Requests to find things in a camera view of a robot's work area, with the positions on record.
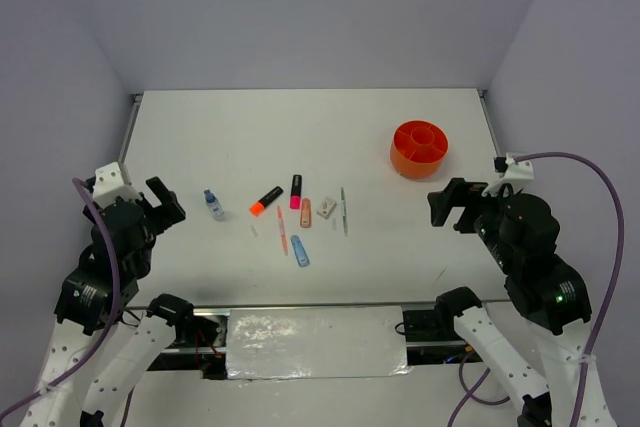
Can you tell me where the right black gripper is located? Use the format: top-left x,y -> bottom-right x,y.
426,173 -> 517,268

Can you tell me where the small blue-capped bottle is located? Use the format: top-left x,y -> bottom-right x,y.
203,189 -> 225,220

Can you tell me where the thin orange pen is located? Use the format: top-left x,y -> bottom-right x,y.
276,205 -> 289,256

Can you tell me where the small white staples box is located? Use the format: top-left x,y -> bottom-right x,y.
316,196 -> 337,219

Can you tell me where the pink black highlighter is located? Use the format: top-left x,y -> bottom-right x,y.
289,174 -> 302,210

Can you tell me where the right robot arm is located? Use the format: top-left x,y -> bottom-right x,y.
427,178 -> 616,426

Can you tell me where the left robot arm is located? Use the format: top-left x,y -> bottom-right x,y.
1,167 -> 196,426

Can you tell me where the orange round organizer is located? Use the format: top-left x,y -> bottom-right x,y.
390,120 -> 449,180

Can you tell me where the orange black highlighter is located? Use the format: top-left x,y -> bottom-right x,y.
249,186 -> 283,217

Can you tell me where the orange translucent correction tape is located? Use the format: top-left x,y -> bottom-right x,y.
299,198 -> 311,228

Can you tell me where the white foil-covered panel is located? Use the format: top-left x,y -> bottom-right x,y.
226,306 -> 409,380

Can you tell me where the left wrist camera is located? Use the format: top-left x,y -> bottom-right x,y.
92,162 -> 136,208

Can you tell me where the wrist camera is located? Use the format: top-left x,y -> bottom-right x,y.
92,162 -> 136,208
482,153 -> 534,198

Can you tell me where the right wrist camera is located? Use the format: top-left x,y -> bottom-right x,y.
482,153 -> 534,198

